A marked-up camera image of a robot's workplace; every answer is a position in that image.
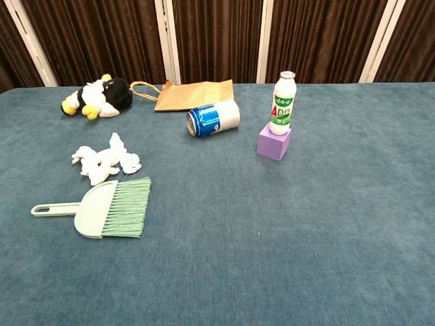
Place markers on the large white tissue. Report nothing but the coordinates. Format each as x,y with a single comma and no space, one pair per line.
102,161

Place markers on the mint green hand broom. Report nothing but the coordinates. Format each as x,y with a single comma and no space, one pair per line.
91,210

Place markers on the blue and white drink can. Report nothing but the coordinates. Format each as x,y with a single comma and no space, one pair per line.
212,117

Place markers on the purple foam cube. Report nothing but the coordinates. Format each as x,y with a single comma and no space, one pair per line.
273,144

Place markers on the brown paper bag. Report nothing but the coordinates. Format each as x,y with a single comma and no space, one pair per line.
193,95

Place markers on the blue velvet tablecloth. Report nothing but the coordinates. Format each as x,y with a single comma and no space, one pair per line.
238,237

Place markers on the white AD milk bottle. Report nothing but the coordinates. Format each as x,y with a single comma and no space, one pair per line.
282,102

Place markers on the brown curtain panel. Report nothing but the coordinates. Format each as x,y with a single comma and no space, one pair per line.
217,37
411,44
323,37
98,37
12,57

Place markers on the black white penguin plush toy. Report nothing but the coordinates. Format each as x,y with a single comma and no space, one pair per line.
102,96

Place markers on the white frame post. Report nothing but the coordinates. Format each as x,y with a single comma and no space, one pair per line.
32,44
167,40
265,40
382,40

